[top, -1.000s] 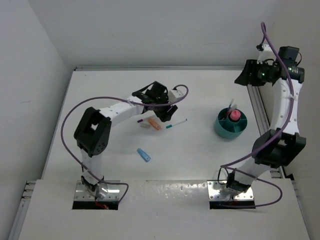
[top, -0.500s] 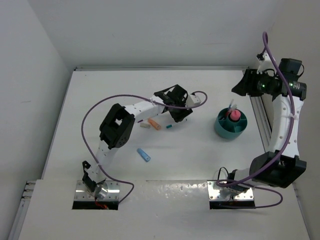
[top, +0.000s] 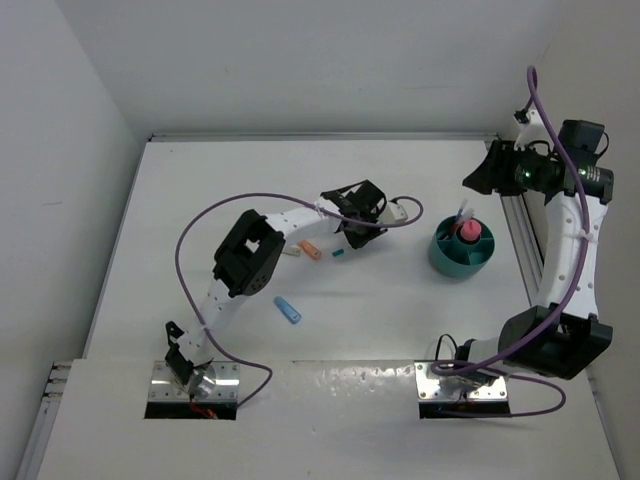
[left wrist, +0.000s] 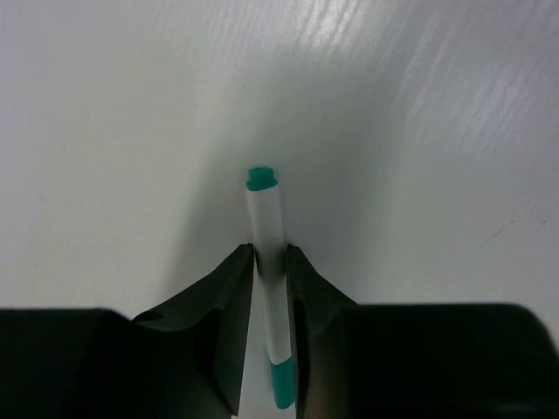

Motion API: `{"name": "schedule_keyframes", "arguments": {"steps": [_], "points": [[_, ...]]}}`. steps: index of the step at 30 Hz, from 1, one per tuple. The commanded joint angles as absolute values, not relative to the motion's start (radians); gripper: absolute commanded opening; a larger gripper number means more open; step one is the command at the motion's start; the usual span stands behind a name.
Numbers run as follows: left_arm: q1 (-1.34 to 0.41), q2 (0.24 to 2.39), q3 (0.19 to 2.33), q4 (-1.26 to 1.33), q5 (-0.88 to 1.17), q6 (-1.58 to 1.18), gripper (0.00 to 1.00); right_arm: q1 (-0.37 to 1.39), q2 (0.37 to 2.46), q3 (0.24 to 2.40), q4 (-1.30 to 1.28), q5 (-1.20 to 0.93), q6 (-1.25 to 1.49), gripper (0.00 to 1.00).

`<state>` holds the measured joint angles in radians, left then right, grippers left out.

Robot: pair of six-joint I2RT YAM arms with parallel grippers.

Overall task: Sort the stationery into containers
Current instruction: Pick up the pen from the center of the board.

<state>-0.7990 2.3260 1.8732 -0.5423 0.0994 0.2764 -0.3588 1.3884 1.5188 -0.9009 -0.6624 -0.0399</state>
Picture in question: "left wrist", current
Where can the green capped white marker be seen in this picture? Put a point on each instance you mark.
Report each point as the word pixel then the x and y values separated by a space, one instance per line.
pixel 263 198

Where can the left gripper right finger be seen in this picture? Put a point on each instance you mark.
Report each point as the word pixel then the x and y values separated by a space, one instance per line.
pixel 465 360

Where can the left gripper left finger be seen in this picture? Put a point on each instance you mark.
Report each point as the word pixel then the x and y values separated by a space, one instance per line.
pixel 181 359

